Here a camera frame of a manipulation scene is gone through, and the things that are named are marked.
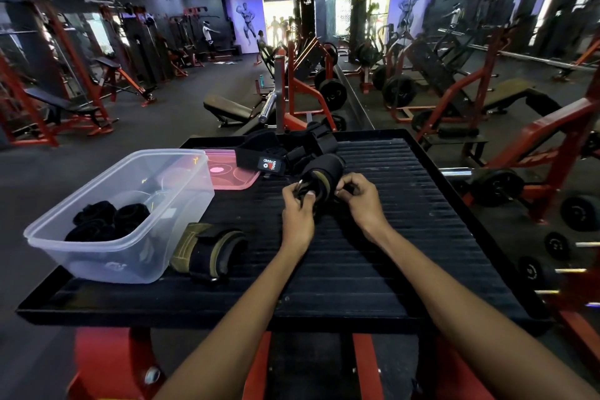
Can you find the red power rack with bench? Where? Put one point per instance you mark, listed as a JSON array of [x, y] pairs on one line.
[[58, 106]]

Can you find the person's left hand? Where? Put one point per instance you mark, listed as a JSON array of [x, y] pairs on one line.
[[297, 226]]

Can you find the black ribbed platform tray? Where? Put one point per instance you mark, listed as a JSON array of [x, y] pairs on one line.
[[422, 235]]

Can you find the large wall mirror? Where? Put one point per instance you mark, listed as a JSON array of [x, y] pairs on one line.
[[515, 62]]

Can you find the black weight stack machine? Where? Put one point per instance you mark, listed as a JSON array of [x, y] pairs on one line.
[[140, 45]]

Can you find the person's right forearm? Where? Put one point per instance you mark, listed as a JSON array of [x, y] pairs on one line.
[[478, 320]]

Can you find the clear plastic container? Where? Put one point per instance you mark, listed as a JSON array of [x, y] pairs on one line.
[[122, 264]]

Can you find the person's left forearm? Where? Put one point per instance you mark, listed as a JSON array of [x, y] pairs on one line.
[[225, 334]]

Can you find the purple bodybuilder wall mural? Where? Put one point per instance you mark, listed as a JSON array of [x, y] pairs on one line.
[[248, 20]]

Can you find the red plate-loaded machine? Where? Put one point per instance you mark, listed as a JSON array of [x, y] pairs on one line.
[[289, 85]]

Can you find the black weight plate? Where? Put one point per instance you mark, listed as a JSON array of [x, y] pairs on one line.
[[333, 94]]

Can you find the pink plastic lid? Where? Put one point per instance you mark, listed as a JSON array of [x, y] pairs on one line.
[[234, 172]]

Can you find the person's right hand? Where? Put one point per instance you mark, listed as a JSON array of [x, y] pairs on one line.
[[365, 207]]

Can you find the chrome barbell sleeve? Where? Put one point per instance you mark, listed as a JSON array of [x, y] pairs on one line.
[[267, 106]]

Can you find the black low bench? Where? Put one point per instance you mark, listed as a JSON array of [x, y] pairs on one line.
[[227, 107]]

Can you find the red incline bench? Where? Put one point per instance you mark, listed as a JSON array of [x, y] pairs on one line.
[[107, 62]]

